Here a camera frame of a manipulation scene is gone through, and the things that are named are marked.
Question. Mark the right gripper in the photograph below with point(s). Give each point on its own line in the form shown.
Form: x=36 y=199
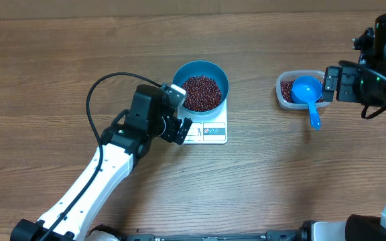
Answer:
x=348 y=84

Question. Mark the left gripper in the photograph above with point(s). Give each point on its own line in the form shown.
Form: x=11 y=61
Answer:
x=171 y=134

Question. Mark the blue plastic measuring scoop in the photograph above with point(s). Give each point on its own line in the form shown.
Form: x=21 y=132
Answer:
x=314 y=116

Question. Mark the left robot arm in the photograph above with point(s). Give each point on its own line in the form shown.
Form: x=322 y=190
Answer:
x=126 y=141

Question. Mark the white digital kitchen scale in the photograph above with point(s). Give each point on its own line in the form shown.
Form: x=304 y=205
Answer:
x=207 y=127

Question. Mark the red beans in bowl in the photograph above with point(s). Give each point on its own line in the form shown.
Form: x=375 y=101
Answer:
x=203 y=94

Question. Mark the teal blue bowl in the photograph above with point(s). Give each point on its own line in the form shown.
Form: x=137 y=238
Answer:
x=203 y=68

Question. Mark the red adzuki beans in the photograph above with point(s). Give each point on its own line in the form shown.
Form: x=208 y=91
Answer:
x=286 y=90

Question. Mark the clear plastic food container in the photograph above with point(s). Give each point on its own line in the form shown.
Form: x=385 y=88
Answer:
x=293 y=75

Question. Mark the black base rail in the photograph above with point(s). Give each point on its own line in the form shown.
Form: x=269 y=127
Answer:
x=310 y=230

